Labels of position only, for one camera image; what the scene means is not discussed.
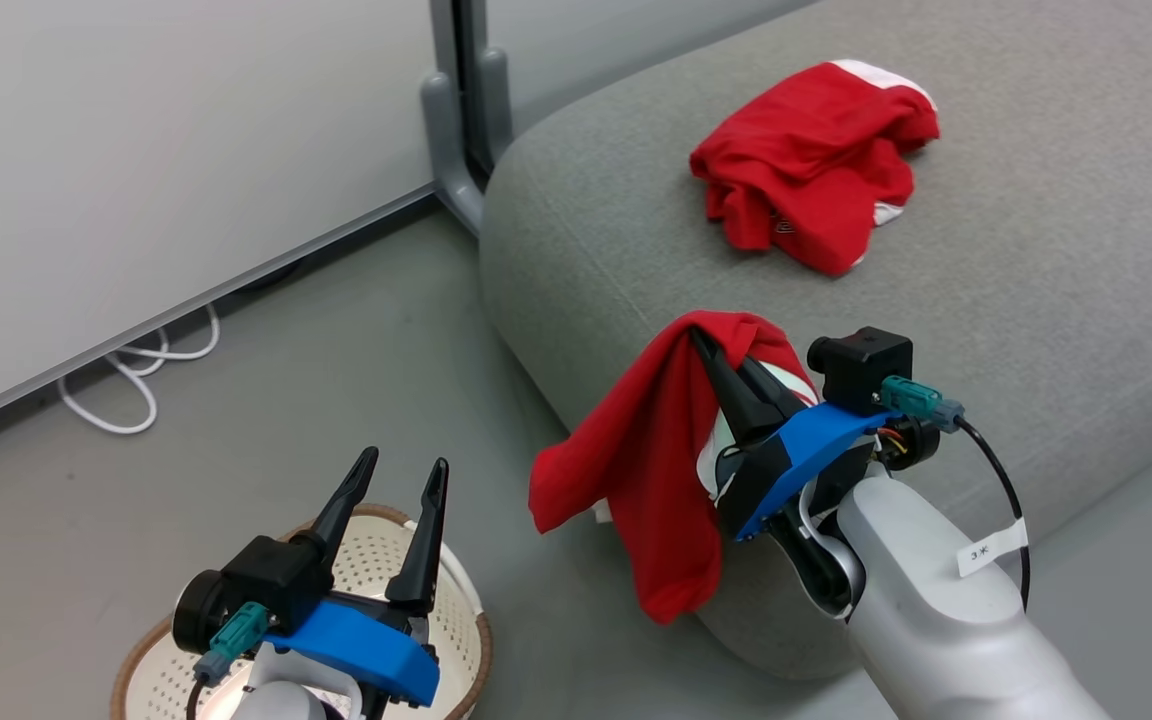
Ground large white partition panel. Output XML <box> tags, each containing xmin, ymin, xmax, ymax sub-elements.
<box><xmin>0</xmin><ymin>0</ymin><xmax>464</xmax><ymax>443</ymax></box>

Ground white laundry basket brown rim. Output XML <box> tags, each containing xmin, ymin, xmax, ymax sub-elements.
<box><xmin>110</xmin><ymin>502</ymin><xmax>495</xmax><ymax>720</ymax></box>

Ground narrow white partition panel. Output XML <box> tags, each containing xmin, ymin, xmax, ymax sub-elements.
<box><xmin>481</xmin><ymin>0</ymin><xmax>822</xmax><ymax>136</ymax></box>

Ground coiled white cable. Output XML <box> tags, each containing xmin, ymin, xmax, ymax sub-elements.
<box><xmin>57</xmin><ymin>304</ymin><xmax>222</xmax><ymax>436</ymax></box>

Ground grey partition foot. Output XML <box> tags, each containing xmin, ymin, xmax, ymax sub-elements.
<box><xmin>476</xmin><ymin>45</ymin><xmax>514</xmax><ymax>173</ymax></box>
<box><xmin>420</xmin><ymin>69</ymin><xmax>488</xmax><ymax>238</ymax></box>

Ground red garment wide white band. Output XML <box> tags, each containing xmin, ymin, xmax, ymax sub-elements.
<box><xmin>688</xmin><ymin>59</ymin><xmax>941</xmax><ymax>279</ymax></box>

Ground teal plug right camera cable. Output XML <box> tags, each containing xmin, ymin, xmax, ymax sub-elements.
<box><xmin>880</xmin><ymin>376</ymin><xmax>1033</xmax><ymax>613</ymax></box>

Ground teal plug camera cable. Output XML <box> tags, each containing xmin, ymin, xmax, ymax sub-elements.
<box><xmin>184</xmin><ymin>601</ymin><xmax>271</xmax><ymax>720</ymax></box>
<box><xmin>880</xmin><ymin>376</ymin><xmax>1033</xmax><ymax>613</ymax></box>

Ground grey fabric sofa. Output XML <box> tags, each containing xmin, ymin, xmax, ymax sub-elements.
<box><xmin>478</xmin><ymin>0</ymin><xmax>1152</xmax><ymax>683</ymax></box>

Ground red garment thin white stripes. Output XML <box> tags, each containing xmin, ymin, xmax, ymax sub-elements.
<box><xmin>527</xmin><ymin>310</ymin><xmax>823</xmax><ymax>627</ymax></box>

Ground teal plug left camera cable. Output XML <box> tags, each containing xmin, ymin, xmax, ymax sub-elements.
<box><xmin>184</xmin><ymin>601</ymin><xmax>271</xmax><ymax>720</ymax></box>

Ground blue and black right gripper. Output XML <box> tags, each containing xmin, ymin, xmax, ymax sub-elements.
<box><xmin>690</xmin><ymin>329</ymin><xmax>903</xmax><ymax>542</ymax></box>

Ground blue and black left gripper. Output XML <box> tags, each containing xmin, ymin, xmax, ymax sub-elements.
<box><xmin>265</xmin><ymin>446</ymin><xmax>451</xmax><ymax>720</ymax></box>

